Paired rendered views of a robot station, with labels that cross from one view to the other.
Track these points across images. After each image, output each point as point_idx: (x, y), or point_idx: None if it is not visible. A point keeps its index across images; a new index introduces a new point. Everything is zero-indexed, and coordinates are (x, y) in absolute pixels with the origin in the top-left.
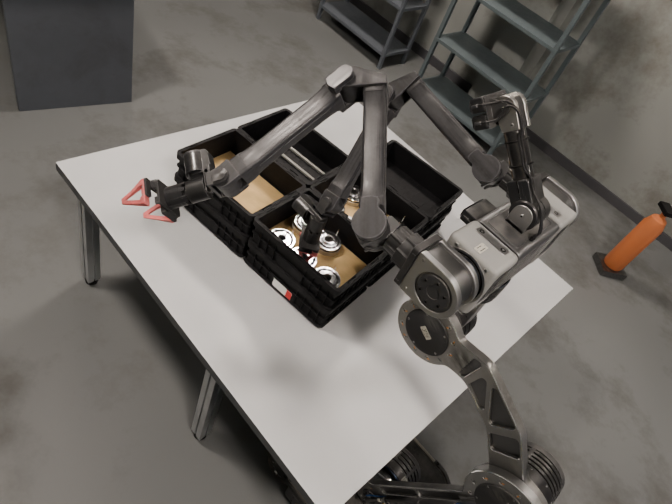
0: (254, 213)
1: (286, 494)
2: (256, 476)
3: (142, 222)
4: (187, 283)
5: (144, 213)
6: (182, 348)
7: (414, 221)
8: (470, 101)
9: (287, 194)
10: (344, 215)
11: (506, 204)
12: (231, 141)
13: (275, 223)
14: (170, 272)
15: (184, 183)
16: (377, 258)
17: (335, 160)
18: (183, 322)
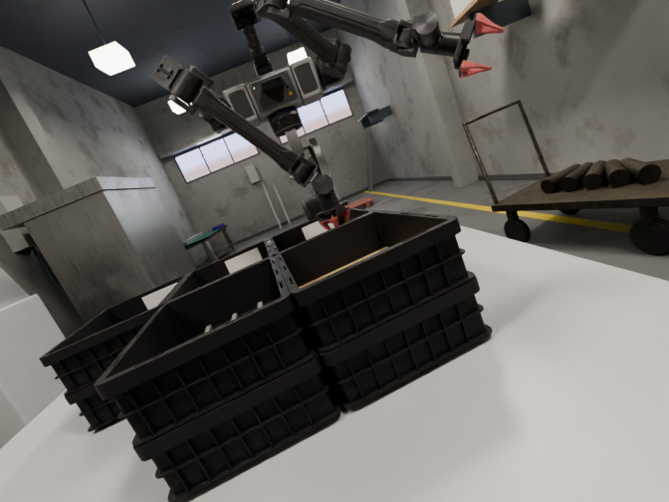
0: (370, 213)
1: None
2: None
3: (552, 289)
4: (477, 254)
5: (490, 67)
6: None
7: (197, 286)
8: (254, 2)
9: (312, 239)
10: (270, 246)
11: (261, 77)
12: (318, 315)
13: None
14: (498, 256)
15: (442, 32)
16: (283, 233)
17: (169, 332)
18: (484, 235)
